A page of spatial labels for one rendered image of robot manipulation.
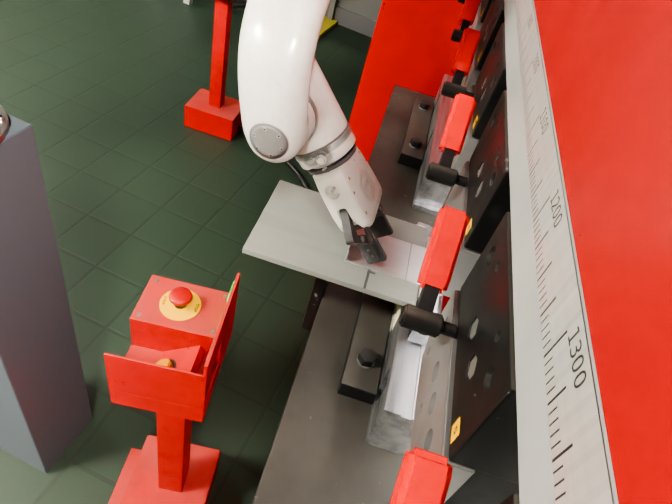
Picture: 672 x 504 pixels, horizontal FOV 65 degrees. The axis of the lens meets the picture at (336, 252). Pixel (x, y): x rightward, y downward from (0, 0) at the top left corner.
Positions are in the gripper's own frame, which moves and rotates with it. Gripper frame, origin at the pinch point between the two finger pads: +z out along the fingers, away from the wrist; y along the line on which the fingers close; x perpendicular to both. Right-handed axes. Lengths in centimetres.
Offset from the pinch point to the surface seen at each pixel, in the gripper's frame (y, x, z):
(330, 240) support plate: -0.9, 6.6, -2.5
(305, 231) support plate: -0.8, 9.7, -5.2
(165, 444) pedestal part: -13, 63, 31
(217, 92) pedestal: 163, 120, 6
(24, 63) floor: 164, 212, -47
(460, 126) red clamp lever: -10.8, -20.0, -18.6
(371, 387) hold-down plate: -17.4, 3.4, 12.8
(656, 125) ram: -40, -33, -30
